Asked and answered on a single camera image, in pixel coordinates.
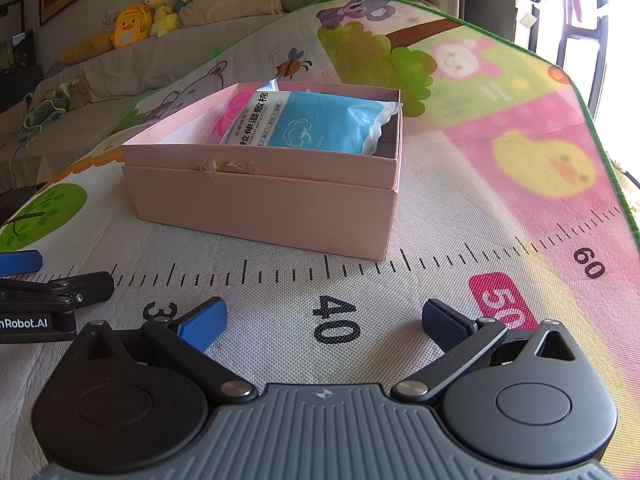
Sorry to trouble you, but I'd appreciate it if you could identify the pink cardboard box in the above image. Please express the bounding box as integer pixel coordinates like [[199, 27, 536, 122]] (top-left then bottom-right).
[[121, 82, 403, 262]]

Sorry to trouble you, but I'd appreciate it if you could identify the black framed picture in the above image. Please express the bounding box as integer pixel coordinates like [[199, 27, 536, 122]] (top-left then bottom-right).
[[0, 0, 26, 36]]

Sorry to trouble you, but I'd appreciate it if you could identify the cartoon printed play mat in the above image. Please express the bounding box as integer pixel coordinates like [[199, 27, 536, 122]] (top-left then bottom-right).
[[0, 0, 640, 461]]

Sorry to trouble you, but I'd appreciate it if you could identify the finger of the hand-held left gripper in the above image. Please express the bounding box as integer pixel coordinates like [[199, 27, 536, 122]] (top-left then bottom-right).
[[0, 271, 115, 307], [0, 249, 44, 277]]

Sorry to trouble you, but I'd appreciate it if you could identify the dark glass cabinet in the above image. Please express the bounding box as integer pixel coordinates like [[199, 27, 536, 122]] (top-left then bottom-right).
[[0, 30, 43, 113]]

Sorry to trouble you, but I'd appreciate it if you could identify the yellow duck backpack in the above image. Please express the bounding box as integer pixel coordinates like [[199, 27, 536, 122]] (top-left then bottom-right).
[[111, 2, 152, 50]]

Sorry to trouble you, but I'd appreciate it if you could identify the yellow duck plush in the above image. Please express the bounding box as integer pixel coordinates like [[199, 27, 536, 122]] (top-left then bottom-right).
[[142, 0, 181, 38]]

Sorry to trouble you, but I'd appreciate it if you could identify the green knitted cloth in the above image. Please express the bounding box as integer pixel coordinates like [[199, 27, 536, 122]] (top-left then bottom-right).
[[17, 92, 68, 146]]

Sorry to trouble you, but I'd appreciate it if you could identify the long yellow plush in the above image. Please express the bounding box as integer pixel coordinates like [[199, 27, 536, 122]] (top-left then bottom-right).
[[60, 30, 116, 65]]

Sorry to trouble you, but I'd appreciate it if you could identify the window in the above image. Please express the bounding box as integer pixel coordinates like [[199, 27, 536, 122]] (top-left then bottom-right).
[[515, 0, 640, 161]]

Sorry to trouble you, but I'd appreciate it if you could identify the pink plastic toy basket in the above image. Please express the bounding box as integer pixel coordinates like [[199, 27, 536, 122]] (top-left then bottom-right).
[[216, 91, 261, 143]]

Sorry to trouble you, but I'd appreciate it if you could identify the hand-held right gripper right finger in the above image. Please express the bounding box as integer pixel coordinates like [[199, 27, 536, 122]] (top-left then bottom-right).
[[391, 298, 577, 403]]

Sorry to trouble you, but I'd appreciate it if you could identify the blue wipes packet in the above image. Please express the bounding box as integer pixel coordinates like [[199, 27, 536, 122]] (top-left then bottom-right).
[[219, 79, 405, 156]]

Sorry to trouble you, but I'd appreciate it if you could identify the brown bear plush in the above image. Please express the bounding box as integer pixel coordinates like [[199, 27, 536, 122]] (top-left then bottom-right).
[[65, 77, 91, 111]]

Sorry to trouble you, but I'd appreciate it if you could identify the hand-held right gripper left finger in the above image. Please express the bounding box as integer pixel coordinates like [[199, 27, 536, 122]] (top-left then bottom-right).
[[65, 296, 256, 403]]

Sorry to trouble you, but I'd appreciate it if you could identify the beige covered sofa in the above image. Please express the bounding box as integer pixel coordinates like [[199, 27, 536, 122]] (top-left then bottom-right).
[[0, 5, 321, 196]]

